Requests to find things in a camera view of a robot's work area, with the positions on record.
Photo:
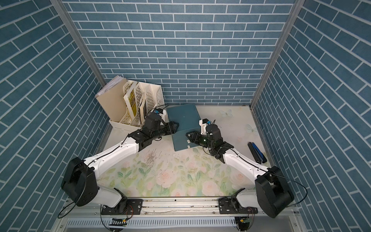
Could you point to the black blue tool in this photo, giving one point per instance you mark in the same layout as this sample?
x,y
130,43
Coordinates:
x,y
258,156

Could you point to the teal drawer cabinet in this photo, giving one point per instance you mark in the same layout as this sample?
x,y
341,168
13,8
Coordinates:
x,y
188,118

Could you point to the cream mesh file organizer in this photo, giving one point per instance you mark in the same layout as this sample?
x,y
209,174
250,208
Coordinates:
x,y
148,96

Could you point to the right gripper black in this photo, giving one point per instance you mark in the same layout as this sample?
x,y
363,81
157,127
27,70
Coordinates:
x,y
197,136

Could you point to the yellow green booklet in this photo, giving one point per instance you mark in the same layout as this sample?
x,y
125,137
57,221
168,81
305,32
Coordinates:
x,y
129,98

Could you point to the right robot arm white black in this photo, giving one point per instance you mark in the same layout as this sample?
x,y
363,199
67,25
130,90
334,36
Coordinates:
x,y
273,194

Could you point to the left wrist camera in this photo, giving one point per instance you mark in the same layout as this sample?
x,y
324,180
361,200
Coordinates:
x,y
161,112

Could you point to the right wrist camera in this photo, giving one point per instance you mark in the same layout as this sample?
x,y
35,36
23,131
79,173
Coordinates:
x,y
203,124

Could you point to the floral table mat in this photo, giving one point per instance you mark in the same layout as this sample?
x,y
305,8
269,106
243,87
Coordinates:
x,y
160,171

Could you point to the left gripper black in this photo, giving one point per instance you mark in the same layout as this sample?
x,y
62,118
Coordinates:
x,y
170,126

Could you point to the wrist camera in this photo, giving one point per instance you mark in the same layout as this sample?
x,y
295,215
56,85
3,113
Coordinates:
x,y
203,124
161,112

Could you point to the beige folder with papers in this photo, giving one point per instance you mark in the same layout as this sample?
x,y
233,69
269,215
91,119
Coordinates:
x,y
110,97

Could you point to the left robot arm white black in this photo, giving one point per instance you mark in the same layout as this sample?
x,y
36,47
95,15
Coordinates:
x,y
80,179

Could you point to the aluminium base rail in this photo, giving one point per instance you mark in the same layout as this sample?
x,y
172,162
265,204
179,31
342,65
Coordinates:
x,y
180,214

